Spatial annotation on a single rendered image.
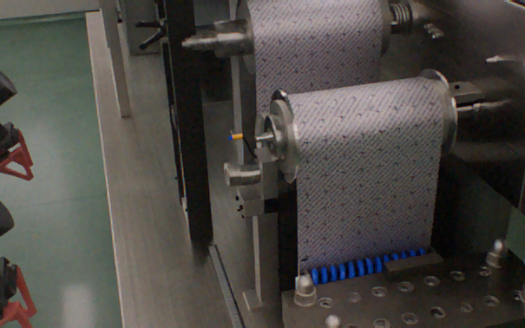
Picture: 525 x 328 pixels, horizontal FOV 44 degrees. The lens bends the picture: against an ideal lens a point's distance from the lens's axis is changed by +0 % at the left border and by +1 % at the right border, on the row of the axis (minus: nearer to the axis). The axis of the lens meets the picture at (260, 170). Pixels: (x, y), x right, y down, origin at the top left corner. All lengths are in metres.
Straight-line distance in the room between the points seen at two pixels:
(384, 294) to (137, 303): 0.47
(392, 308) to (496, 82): 0.38
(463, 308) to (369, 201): 0.21
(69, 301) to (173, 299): 1.54
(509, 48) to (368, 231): 0.35
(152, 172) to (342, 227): 0.73
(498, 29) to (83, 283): 2.15
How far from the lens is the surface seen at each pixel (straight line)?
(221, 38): 1.17
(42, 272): 2.97
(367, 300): 1.04
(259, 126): 1.19
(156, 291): 1.28
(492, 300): 1.08
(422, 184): 1.09
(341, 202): 1.04
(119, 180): 1.66
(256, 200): 1.08
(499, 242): 1.13
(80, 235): 3.14
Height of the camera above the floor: 1.70
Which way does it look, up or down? 29 degrees down
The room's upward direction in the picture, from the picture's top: 2 degrees counter-clockwise
